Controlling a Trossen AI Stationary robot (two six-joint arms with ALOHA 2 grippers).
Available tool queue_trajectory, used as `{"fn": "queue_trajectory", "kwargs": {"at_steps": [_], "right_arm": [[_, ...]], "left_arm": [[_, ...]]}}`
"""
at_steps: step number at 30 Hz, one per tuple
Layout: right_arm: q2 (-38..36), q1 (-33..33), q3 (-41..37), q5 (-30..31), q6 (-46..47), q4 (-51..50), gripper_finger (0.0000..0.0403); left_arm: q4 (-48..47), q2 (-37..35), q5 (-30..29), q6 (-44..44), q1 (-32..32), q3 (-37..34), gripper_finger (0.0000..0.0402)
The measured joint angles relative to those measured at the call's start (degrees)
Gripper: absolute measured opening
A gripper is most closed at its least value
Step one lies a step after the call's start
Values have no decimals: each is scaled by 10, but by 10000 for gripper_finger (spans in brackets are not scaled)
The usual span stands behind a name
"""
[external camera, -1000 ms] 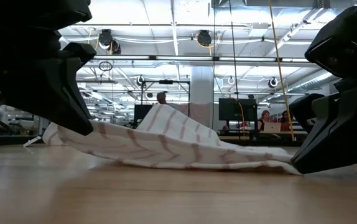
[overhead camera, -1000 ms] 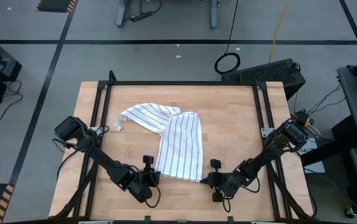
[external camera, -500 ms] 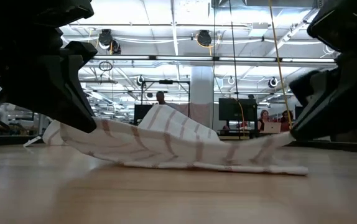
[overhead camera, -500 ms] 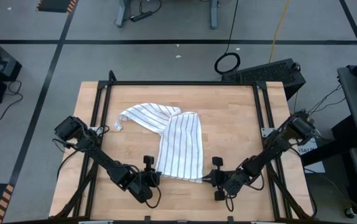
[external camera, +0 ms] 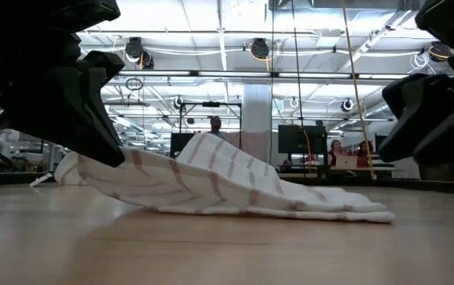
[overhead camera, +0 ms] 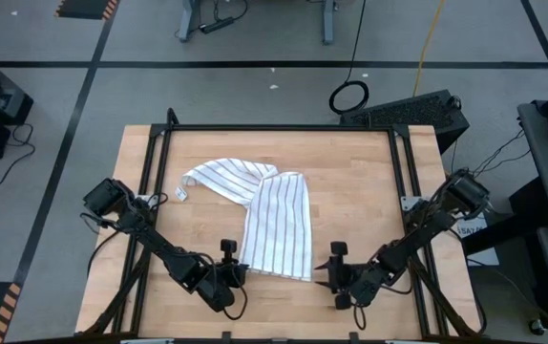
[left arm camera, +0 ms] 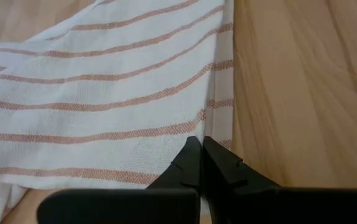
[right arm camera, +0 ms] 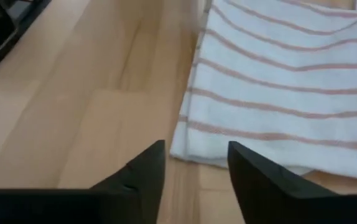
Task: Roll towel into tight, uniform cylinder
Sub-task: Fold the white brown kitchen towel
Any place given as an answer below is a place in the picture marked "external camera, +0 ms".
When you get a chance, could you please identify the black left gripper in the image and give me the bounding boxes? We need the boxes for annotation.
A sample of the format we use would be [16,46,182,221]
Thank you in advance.
[0,0,127,168]

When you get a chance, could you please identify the white towel with red stripes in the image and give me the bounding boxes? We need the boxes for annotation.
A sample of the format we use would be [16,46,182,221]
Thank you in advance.
[54,132,396,224]

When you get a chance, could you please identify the small black monitor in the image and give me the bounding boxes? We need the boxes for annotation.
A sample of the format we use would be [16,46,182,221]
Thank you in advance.
[373,133,388,154]

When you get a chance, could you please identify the person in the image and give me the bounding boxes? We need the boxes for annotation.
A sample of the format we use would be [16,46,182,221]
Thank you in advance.
[327,139,346,167]
[209,116,229,142]
[354,140,375,168]

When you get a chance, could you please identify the white robot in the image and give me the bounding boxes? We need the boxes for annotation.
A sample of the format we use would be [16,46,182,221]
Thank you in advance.
[0,127,21,159]

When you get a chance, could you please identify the silver laptop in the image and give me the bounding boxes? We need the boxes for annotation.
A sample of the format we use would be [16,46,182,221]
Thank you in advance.
[335,154,358,170]

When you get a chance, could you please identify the large black monitor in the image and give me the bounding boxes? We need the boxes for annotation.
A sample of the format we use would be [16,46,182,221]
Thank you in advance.
[277,124,328,155]

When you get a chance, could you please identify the pink curtain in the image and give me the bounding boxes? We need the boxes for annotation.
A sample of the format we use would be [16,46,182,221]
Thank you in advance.
[225,131,270,162]

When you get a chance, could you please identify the yellow hanging cable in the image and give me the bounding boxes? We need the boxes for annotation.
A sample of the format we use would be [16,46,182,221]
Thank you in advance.
[340,0,376,180]

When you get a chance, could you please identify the black metal frame stand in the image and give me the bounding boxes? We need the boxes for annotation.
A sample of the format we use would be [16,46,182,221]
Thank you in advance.
[178,101,243,151]

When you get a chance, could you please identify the black hanging cable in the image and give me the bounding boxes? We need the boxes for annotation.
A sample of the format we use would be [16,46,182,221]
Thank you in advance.
[291,0,308,177]

